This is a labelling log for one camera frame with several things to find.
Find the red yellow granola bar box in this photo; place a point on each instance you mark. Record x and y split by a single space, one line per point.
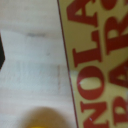
100 66

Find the black fabric storage bin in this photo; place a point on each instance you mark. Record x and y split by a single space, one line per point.
1 50

